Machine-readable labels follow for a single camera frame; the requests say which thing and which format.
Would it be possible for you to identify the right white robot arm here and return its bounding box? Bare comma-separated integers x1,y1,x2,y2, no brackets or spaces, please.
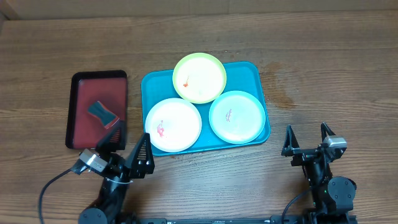
280,122,357,223

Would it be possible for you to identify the red and green sponge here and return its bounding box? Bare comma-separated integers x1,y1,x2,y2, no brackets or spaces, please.
88,101,119,129

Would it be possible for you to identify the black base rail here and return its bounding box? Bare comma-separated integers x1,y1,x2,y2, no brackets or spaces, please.
124,214,358,224

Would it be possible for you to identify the teal plastic tray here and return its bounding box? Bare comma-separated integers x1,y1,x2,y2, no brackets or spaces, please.
141,61,271,154

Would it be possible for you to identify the yellow-green plastic plate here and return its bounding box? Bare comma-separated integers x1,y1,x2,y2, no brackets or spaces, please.
172,53,227,104

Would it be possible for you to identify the light blue plastic plate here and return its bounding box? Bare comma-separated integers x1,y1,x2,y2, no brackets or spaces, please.
209,90,266,144

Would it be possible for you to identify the black red-lined tray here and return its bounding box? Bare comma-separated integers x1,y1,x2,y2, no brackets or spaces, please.
65,70,128,149

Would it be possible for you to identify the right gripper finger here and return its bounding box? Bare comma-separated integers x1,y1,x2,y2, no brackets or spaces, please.
320,122,335,142
281,125,300,157

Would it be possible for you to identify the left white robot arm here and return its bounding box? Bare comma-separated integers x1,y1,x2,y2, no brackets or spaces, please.
72,121,155,223

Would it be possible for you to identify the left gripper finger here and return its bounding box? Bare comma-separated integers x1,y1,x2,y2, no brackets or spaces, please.
95,121,126,153
124,133,155,179

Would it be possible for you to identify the white plastic plate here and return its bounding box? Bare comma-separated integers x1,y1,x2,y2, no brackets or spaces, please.
144,98,202,152

